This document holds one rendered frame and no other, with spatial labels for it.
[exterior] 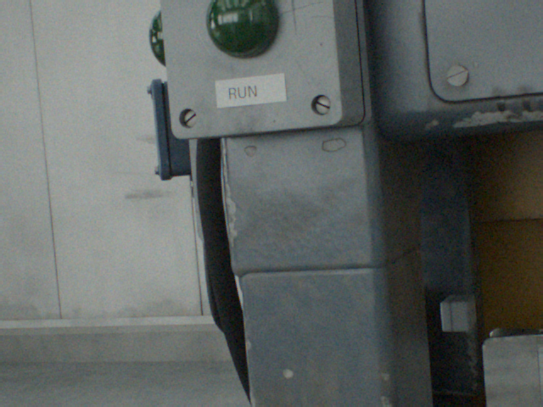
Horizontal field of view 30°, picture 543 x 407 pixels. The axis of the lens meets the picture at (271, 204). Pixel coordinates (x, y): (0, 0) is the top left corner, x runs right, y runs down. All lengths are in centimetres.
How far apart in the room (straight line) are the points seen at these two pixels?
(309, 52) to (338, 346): 13
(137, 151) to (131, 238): 54
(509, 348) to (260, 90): 26
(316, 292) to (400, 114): 9
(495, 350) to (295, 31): 27
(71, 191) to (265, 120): 620
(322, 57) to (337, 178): 7
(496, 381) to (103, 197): 593
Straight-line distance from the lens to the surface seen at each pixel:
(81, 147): 655
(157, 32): 44
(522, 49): 44
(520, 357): 61
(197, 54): 43
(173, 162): 92
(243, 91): 42
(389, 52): 45
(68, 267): 668
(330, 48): 41
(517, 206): 68
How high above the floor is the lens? 123
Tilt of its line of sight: 3 degrees down
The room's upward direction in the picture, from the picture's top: 5 degrees counter-clockwise
